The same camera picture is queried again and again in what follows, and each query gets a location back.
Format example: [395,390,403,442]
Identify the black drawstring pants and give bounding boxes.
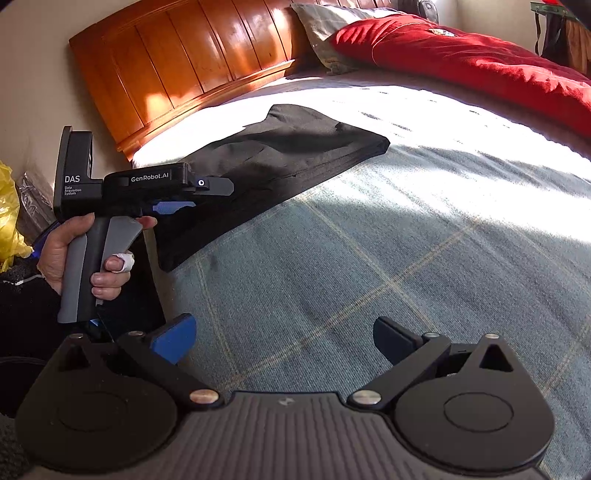
[143,104,391,273]

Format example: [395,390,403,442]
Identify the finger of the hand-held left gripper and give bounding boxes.
[187,175,235,196]
[152,199,197,217]

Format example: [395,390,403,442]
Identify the grey plaid pillow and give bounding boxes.
[291,2,402,75]

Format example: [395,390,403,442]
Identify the red quilt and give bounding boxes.
[330,14,591,139]

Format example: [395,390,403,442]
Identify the bed with green plaid sheet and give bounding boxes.
[131,69,591,480]

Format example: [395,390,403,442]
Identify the black hanging bag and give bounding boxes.
[534,11,566,61]

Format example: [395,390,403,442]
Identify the clear plastic bag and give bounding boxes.
[16,172,58,245]

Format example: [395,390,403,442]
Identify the wooden headboard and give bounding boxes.
[69,0,393,162]

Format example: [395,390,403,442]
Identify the yellow plastic bag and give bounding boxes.
[0,161,34,273]

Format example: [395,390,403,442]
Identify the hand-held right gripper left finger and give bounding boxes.
[54,313,223,409]

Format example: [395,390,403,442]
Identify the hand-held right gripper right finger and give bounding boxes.
[347,316,515,411]

